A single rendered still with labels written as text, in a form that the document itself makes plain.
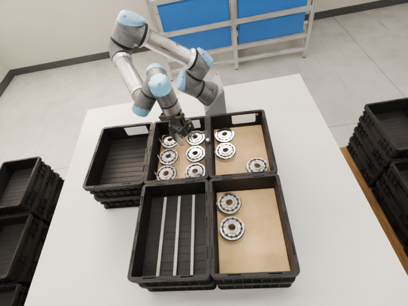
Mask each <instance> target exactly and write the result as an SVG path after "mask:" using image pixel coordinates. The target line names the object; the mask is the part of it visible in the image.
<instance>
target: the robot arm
mask: <svg viewBox="0 0 408 306"><path fill-rule="evenodd" d="M135 46H137V47H143V46H145V47H147V48H149V49H151V50H153V51H155V52H157V53H160V54H162V55H164V56H166V57H168V58H170V59H172V60H174V61H176V62H178V63H181V64H183V65H184V68H185V69H186V70H181V71H180V73H179V75H178V77H177V82H176V87H177V89H178V90H179V91H181V92H183V93H185V94H188V95H190V96H192V97H194V98H196V99H198V100H199V101H200V102H201V103H202V104H203V105H205V106H209V105H210V104H211V103H212V102H213V101H214V99H215V97H216V95H217V91H218V85H217V84H216V83H214V82H211V81H204V80H203V79H204V77H205V76H206V74H207V73H208V71H209V70H210V68H211V66H212V65H213V63H214V60H213V59H212V57H211V56H210V55H209V54H208V53H207V52H206V51H204V50H203V49H202V48H198V49H197V50H196V49H190V50H189V49H187V48H186V47H183V46H182V45H180V44H178V43H176V42H174V41H172V40H170V39H169V38H167V37H165V36H163V35H161V34H159V33H157V32H155V31H153V30H151V29H150V28H149V25H148V24H147V23H146V20H145V19H144V17H142V16H140V15H139V14H137V13H135V12H132V11H129V10H122V11H121V12H120V13H119V15H118V18H117V19H116V23H115V25H114V28H113V31H112V34H111V36H110V38H109V54H110V59H111V61H112V64H113V65H114V67H115V68H116V69H118V71H119V73H120V75H121V77H122V79H123V81H124V83H125V85H126V87H127V89H128V91H129V93H130V95H131V97H132V99H133V101H134V104H133V106H132V111H133V113H134V114H135V115H138V116H139V117H147V116H148V114H149V113H150V111H151V110H152V107H153V106H154V104H155V102H156V101H157V103H158V105H159V106H160V109H161V111H162V113H161V114H160V116H159V117H158V118H159V119H160V121H170V122H169V125H168V126H169V134H170V136H171V138H172V139H173V140H174V141H175V142H176V143H177V144H178V145H180V146H183V145H185V144H184V142H183V141H182V140H181V138H182V139H184V138H185V137H186V136H187V135H188V136H189V137H190V138H191V137H192V134H194V135H195V133H194V132H193V131H192V130H193V129H195V128H194V125H193V123H192V121H191V120H190V119H188V118H186V117H185V114H184V113H183V112H182V109H181V106H180V103H179V101H178V98H177V96H176V94H175V92H174V90H173V88H172V85H171V82H170V80H169V78H168V76H167V73H166V71H165V69H164V68H163V66H162V65H160V64H157V63H154V64H151V65H149V66H148V68H147V69H146V76H147V78H146V80H145V82H143V80H142V79H141V77H140V75H139V74H138V72H137V70H136V68H135V66H134V65H133V63H132V57H131V55H132V51H133V49H134V47H135ZM183 137H184V138H183Z"/></svg>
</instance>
